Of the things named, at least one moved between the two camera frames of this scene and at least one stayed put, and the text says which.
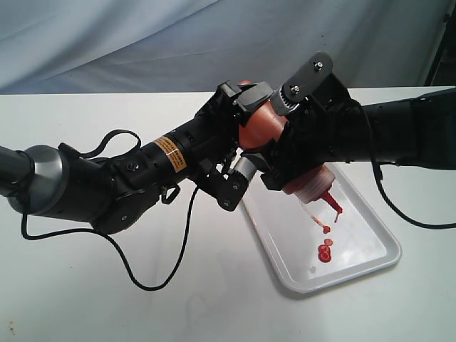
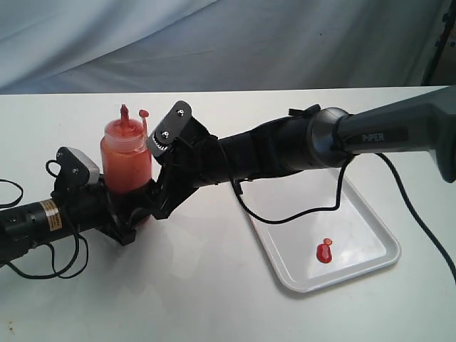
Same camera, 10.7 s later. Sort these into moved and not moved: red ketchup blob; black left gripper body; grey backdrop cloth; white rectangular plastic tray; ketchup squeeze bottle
Moved: black left gripper body; ketchup squeeze bottle
Not moved: red ketchup blob; grey backdrop cloth; white rectangular plastic tray
